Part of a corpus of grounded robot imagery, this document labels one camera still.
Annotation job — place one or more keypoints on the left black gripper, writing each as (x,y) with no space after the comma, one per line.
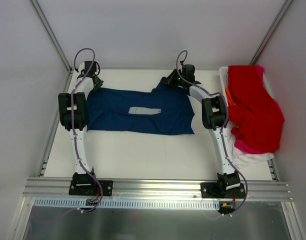
(98,82)

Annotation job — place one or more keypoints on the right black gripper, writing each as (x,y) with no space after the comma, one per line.
(171,78)

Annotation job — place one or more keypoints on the blue mickey t shirt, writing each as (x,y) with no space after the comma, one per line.
(165,110)

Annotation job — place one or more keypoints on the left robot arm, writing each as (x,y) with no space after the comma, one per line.
(74,117)

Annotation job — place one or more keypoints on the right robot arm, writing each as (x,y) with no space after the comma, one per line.
(214,115)

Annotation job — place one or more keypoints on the white plastic basket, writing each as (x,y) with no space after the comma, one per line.
(247,85)

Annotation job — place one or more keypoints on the orange garment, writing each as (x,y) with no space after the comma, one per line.
(229,97)

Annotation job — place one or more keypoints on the red t shirt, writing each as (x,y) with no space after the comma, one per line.
(255,110)

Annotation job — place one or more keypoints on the white t shirt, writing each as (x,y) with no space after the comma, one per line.
(242,159)

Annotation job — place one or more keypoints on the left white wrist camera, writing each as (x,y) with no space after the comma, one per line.
(80,68)

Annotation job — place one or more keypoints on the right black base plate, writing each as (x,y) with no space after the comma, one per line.
(212,190)

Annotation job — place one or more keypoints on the aluminium mounting rail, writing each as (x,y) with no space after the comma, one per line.
(153,189)

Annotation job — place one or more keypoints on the white slotted cable duct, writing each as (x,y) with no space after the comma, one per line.
(109,203)

